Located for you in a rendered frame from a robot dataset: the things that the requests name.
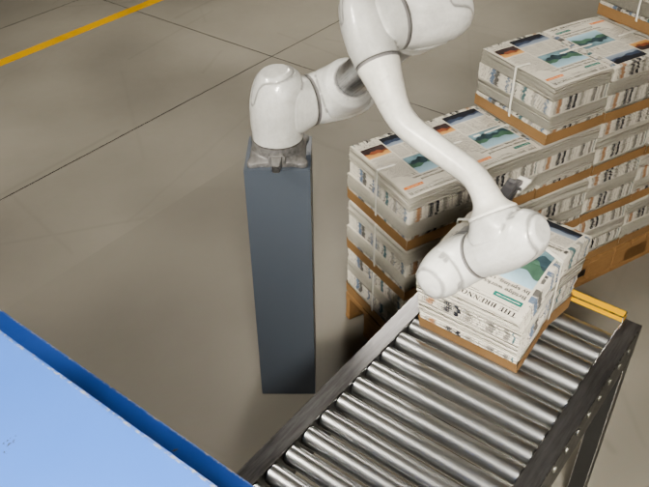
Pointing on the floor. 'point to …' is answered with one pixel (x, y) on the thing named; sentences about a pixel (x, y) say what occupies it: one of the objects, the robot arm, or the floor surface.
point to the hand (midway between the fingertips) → (518, 205)
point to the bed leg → (593, 437)
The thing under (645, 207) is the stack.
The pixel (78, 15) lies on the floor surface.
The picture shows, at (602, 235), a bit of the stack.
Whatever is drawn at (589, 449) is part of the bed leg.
